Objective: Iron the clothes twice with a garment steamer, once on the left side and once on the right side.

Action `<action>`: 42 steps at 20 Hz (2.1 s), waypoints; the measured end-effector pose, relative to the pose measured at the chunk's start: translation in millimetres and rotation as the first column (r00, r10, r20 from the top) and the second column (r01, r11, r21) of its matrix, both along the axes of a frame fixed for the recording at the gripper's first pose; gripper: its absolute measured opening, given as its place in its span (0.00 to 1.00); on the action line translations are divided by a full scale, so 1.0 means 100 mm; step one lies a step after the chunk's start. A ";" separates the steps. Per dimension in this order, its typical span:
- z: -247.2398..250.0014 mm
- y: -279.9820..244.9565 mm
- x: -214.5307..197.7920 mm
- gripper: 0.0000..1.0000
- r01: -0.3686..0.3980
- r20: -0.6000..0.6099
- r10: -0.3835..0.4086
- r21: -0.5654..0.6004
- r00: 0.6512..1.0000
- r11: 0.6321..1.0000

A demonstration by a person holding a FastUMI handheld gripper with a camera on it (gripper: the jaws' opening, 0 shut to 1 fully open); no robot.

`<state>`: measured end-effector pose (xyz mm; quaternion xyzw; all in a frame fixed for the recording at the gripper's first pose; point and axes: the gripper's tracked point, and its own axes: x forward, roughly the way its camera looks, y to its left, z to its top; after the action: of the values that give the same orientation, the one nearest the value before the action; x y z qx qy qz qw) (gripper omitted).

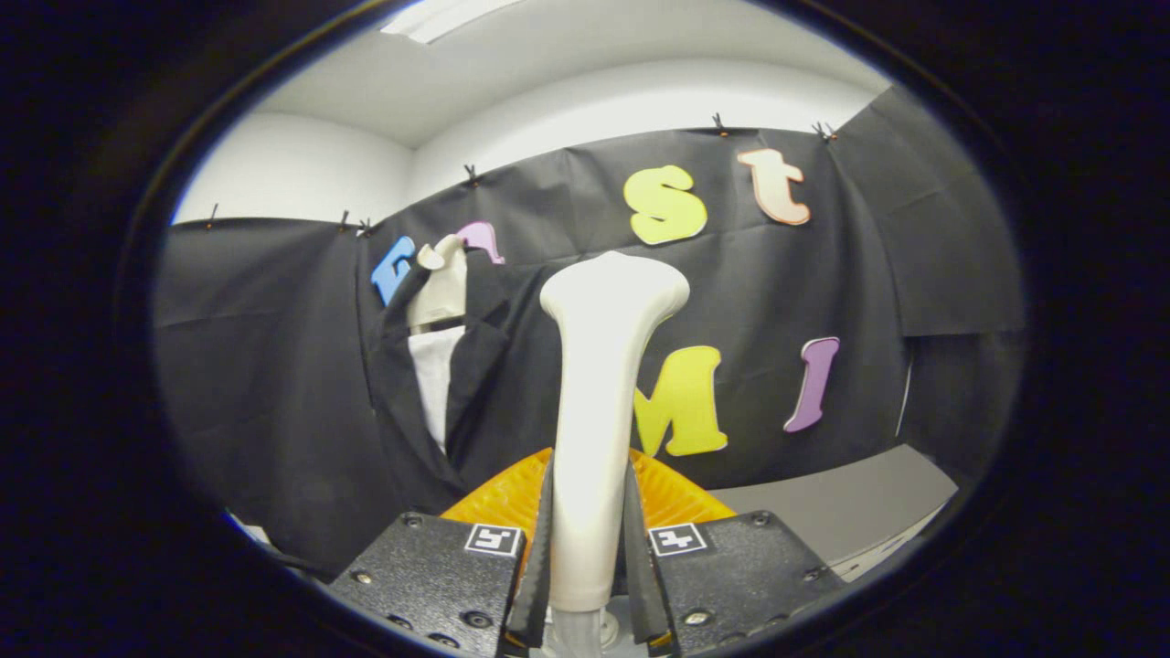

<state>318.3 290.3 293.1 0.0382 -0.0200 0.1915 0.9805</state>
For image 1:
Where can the black backdrop cloth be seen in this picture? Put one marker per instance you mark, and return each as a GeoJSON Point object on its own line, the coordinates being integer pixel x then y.
{"type": "Point", "coordinates": [274, 366]}

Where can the long ceiling light panel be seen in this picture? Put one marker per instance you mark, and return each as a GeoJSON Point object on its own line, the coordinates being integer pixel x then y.
{"type": "Point", "coordinates": [439, 16]}

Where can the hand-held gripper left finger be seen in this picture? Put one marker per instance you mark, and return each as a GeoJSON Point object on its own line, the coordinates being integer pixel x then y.
{"type": "Point", "coordinates": [430, 576]}

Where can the row of black cloth clips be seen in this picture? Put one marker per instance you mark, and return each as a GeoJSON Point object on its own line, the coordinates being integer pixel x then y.
{"type": "Point", "coordinates": [720, 123]}

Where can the white garment steamer head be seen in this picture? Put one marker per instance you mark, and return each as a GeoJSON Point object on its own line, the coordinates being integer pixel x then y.
{"type": "Point", "coordinates": [594, 411]}

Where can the grey cabinet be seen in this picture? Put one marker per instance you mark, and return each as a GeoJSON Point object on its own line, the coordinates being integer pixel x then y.
{"type": "Point", "coordinates": [850, 512]}

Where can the white shirt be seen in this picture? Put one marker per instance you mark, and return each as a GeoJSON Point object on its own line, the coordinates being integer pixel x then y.
{"type": "Point", "coordinates": [434, 375]}

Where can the black blazer jacket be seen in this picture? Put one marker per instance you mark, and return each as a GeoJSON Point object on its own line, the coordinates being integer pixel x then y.
{"type": "Point", "coordinates": [484, 366]}

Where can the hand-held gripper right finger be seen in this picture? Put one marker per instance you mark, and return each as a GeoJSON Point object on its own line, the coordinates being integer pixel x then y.
{"type": "Point", "coordinates": [731, 571]}

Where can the white clothes hanger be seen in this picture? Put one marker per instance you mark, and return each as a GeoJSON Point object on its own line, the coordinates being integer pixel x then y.
{"type": "Point", "coordinates": [443, 288]}

